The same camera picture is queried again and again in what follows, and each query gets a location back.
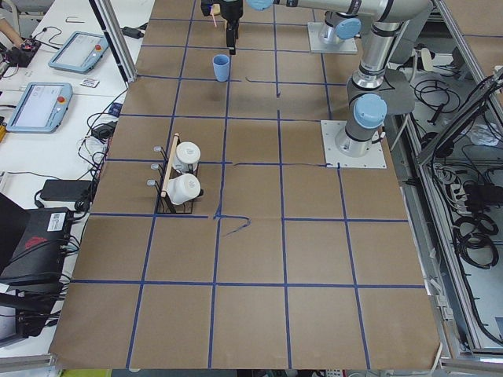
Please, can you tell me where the pink chopstick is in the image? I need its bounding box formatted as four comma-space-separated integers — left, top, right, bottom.
210, 4, 218, 28

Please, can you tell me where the black computer box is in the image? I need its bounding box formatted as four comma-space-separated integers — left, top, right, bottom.
1, 195, 73, 293

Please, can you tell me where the light blue plastic cup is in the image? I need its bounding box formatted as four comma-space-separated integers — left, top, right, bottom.
212, 54, 230, 82

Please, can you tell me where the wooden rack rod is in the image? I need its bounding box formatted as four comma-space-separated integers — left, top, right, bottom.
160, 133, 180, 198

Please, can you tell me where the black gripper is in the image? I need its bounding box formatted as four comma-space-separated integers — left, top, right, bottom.
226, 19, 239, 55
200, 0, 221, 16

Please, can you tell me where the aluminium frame post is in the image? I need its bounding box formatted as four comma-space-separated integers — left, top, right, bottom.
89, 0, 138, 83

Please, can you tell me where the upper teach pendant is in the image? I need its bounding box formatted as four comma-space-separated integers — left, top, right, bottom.
48, 31, 108, 74

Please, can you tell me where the lower teach pendant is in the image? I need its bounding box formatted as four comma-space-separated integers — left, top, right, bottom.
6, 82, 73, 134

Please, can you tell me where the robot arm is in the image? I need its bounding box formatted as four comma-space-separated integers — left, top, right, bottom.
248, 1, 431, 157

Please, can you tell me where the grey office chair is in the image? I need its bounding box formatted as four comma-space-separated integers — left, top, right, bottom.
379, 45, 434, 115

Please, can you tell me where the black mug rack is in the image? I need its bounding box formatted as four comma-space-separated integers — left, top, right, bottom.
147, 134, 204, 214

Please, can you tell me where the black power adapter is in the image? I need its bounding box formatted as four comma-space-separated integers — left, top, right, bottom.
35, 180, 92, 208

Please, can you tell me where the white mug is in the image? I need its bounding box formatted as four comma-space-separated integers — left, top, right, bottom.
167, 174, 204, 205
173, 141, 201, 174

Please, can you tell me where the teach pendant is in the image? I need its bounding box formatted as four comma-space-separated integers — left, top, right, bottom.
6, 82, 73, 134
48, 31, 108, 74

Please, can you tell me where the right white mug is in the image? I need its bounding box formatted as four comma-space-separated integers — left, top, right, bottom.
167, 174, 204, 205

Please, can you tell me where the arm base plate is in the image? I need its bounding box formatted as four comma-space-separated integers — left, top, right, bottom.
307, 22, 358, 54
321, 120, 387, 169

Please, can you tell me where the left white mug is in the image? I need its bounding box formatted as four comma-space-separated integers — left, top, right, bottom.
173, 141, 201, 174

